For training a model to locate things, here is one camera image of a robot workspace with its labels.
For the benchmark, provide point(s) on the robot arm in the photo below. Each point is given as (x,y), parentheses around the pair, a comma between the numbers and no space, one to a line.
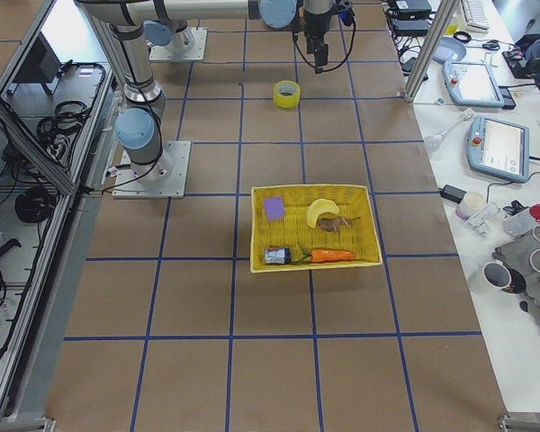
(138,126)
(277,14)

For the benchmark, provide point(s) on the orange toy carrot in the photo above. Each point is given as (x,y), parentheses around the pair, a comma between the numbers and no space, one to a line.
(320,255)

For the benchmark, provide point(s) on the light blue plate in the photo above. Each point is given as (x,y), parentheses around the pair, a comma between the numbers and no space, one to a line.
(449,49)

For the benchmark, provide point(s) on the yellow plastic basket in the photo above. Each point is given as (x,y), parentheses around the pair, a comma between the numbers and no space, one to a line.
(293,232)

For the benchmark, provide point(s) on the small battery can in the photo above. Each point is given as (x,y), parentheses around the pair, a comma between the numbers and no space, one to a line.
(277,256)

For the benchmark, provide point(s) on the teach pendant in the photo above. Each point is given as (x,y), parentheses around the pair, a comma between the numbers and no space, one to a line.
(499,148)
(472,84)

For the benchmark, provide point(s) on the upper teach pendant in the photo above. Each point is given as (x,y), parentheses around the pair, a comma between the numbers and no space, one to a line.
(472,84)

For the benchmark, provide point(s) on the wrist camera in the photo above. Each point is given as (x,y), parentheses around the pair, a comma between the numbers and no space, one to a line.
(345,11)

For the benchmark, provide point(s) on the white mug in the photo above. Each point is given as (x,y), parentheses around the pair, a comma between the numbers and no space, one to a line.
(495,274)

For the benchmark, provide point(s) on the pale toy banana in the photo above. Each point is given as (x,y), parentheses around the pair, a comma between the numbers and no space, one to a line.
(319,207)

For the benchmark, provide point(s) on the yellow tape roll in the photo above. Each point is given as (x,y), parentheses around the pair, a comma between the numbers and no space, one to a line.
(286,94)

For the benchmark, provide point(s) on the lower teach pendant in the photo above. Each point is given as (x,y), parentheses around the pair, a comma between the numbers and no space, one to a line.
(499,148)

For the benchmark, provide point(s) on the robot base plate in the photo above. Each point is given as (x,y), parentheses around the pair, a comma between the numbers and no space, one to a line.
(187,45)
(166,179)

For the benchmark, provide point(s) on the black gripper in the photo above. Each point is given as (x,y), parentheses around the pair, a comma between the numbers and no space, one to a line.
(315,26)

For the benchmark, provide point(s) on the purple foam block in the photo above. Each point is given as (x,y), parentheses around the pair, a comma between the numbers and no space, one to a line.
(274,208)

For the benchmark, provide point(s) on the toy lion figure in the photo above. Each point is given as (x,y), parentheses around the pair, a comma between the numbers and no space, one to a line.
(334,224)

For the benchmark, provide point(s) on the aluminium frame post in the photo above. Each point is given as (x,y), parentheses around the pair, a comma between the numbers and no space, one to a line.
(444,13)

